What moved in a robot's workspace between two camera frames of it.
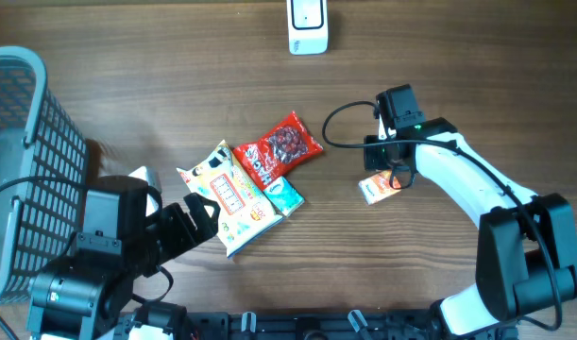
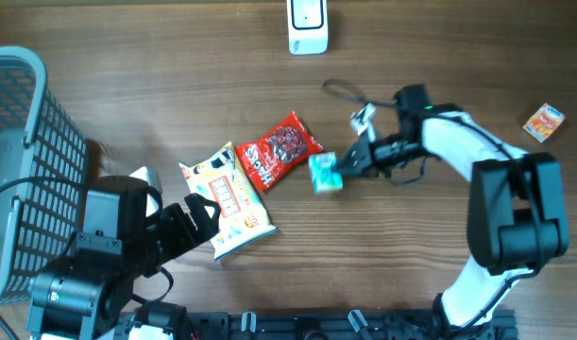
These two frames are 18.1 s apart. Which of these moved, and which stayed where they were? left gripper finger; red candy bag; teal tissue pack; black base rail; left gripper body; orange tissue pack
Moved: teal tissue pack; orange tissue pack
Stayed: left gripper body; left gripper finger; red candy bag; black base rail
